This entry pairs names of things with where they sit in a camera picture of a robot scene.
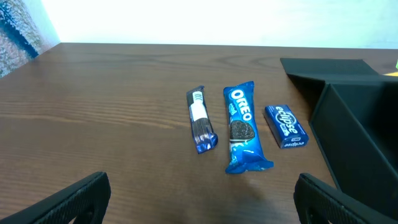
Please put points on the yellow Hacks candy bag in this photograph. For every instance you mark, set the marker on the yellow Hacks candy bag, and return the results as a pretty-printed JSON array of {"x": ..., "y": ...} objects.
[{"x": 393, "y": 74}]

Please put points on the blue Oreo cookie pack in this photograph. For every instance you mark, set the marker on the blue Oreo cookie pack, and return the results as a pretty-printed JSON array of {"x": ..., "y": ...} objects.
[{"x": 245, "y": 150}]

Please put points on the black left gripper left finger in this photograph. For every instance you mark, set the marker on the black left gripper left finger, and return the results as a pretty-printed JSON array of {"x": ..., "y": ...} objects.
[{"x": 84, "y": 201}]

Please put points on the dark blue wafer bar wrapper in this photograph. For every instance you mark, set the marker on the dark blue wafer bar wrapper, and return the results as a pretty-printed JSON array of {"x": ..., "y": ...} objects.
[{"x": 203, "y": 134}]

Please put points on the blue Eclipse mints tin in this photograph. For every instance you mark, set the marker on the blue Eclipse mints tin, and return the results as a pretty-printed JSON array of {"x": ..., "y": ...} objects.
[{"x": 287, "y": 130}]

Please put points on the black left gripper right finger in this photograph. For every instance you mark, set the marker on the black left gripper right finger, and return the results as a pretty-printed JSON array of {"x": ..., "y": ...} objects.
[{"x": 317, "y": 202}]

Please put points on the dark green box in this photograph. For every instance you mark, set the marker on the dark green box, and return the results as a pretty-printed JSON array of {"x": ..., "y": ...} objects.
[{"x": 354, "y": 121}]

